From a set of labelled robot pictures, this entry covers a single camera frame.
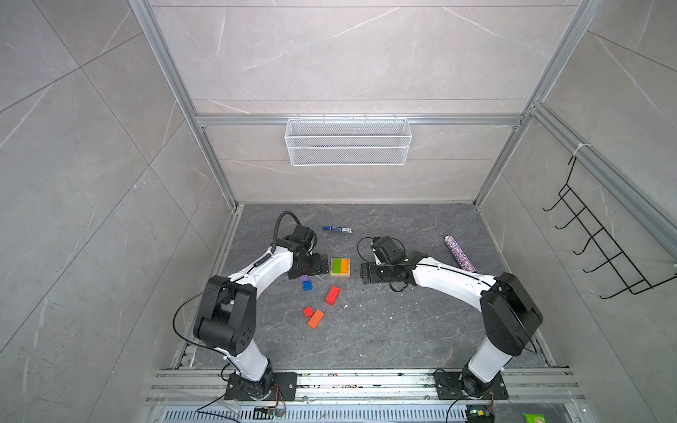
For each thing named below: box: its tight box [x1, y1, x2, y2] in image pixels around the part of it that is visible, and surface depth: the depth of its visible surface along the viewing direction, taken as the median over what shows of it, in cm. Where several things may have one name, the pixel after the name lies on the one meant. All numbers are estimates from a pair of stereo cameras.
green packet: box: [522, 412, 547, 423], surface depth 69 cm
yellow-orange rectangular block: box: [340, 258, 350, 277], surface depth 99 cm
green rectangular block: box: [332, 257, 342, 275], surface depth 100 cm
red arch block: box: [325, 285, 342, 306], surface depth 92 cm
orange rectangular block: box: [306, 309, 325, 330], surface depth 87 cm
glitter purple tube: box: [443, 234, 477, 274], surface depth 100 cm
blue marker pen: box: [322, 225, 354, 234], surface depth 112 cm
